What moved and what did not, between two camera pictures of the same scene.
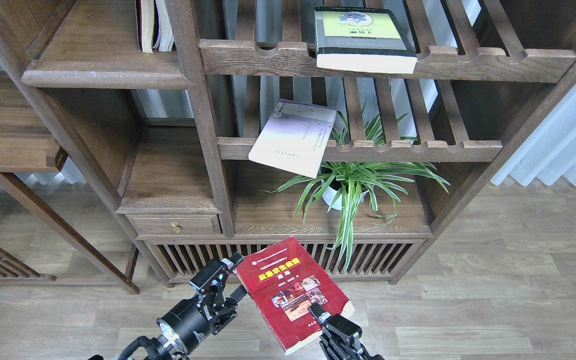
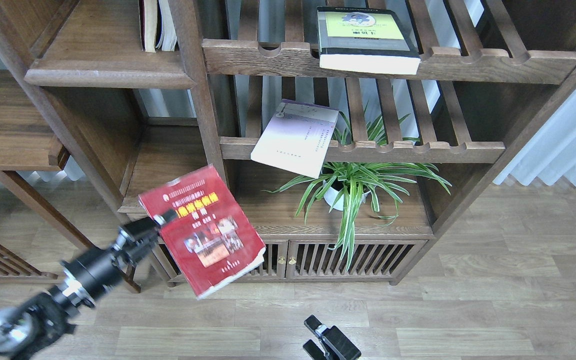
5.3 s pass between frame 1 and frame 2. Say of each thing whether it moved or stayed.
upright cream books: stayed
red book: moved
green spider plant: stayed
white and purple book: stayed
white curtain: stayed
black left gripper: moved
